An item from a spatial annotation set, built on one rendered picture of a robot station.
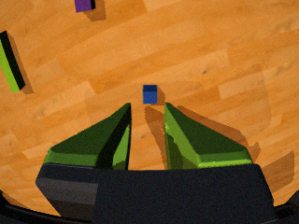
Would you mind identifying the purple rod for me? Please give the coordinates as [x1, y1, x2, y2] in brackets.
[75, 0, 96, 13]

